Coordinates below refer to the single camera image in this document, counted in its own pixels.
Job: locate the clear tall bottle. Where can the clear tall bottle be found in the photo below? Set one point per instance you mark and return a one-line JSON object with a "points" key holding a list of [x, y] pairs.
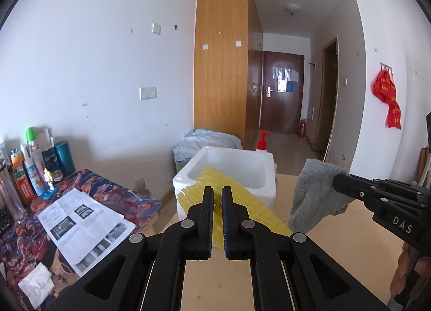
{"points": [[10, 193]]}

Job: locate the dark brown door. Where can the dark brown door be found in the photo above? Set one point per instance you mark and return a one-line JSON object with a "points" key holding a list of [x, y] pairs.
{"points": [[283, 112]]}

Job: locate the printed paper leaflet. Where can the printed paper leaflet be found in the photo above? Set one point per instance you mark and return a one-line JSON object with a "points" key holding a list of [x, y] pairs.
{"points": [[84, 227]]}

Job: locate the teal tumbler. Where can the teal tumbler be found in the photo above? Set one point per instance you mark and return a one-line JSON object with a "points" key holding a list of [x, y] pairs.
{"points": [[65, 159]]}

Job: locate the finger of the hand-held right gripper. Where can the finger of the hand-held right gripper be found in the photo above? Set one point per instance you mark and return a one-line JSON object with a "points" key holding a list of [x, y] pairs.
{"points": [[360, 191], [414, 189]]}

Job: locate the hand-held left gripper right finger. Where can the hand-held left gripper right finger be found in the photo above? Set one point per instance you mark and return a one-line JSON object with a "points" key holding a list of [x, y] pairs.
{"points": [[226, 220]]}

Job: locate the red fire extinguisher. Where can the red fire extinguisher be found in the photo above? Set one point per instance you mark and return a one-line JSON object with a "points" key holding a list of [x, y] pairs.
{"points": [[303, 129]]}

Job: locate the white double wall socket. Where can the white double wall socket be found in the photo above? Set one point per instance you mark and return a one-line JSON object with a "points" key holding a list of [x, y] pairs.
{"points": [[148, 93]]}

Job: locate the wooden chair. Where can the wooden chair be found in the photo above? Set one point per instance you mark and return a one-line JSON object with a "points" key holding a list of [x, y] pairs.
{"points": [[422, 166]]}

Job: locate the person's right hand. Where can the person's right hand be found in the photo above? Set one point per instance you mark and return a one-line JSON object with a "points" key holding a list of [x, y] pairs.
{"points": [[402, 274]]}

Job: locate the white bottle with red pump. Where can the white bottle with red pump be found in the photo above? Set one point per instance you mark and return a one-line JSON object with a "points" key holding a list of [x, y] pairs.
{"points": [[262, 142]]}

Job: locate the crumpled white paper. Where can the crumpled white paper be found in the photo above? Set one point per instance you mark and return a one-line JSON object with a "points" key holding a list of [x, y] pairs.
{"points": [[35, 284]]}

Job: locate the wooden wardrobe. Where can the wooden wardrobe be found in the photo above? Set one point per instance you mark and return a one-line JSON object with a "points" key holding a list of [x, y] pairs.
{"points": [[219, 78]]}

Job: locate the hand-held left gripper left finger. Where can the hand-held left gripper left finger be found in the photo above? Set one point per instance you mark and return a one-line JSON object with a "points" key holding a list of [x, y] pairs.
{"points": [[209, 220]]}

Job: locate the blue paper notice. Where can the blue paper notice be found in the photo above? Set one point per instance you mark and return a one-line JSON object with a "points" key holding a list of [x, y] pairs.
{"points": [[291, 87]]}

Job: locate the white foam box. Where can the white foam box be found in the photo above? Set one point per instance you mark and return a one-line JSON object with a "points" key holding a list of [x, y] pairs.
{"points": [[235, 169]]}

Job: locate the metal wall hook rack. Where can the metal wall hook rack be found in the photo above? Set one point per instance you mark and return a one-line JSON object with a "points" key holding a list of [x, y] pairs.
{"points": [[386, 66]]}

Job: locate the white carton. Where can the white carton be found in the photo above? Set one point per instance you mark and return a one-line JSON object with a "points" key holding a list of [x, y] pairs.
{"points": [[45, 137]]}

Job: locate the orange label bottle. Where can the orange label bottle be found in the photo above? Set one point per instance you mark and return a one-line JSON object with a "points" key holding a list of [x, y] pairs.
{"points": [[22, 183]]}

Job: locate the colourful printed tablecloth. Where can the colourful printed tablecloth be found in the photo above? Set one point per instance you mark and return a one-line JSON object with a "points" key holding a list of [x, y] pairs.
{"points": [[111, 196]]}

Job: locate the round ceiling lamp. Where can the round ceiling lamp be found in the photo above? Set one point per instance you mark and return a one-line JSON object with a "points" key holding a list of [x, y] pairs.
{"points": [[293, 8]]}

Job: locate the grey sock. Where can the grey sock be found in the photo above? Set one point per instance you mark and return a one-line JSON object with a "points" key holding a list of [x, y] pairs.
{"points": [[313, 193]]}

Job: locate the small toy figurine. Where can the small toy figurine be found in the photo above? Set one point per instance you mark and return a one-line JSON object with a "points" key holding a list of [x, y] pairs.
{"points": [[50, 183]]}

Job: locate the wooden door frame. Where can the wooden door frame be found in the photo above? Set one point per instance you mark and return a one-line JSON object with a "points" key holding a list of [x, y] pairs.
{"points": [[333, 102]]}

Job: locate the light blue bedding bundle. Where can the light blue bedding bundle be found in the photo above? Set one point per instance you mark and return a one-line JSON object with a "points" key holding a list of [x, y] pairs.
{"points": [[208, 142]]}

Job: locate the white wall switch panel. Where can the white wall switch panel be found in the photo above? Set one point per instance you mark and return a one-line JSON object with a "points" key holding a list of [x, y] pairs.
{"points": [[156, 28]]}

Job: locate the white paper notice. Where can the white paper notice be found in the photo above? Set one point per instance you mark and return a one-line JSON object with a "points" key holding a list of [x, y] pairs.
{"points": [[284, 73]]}

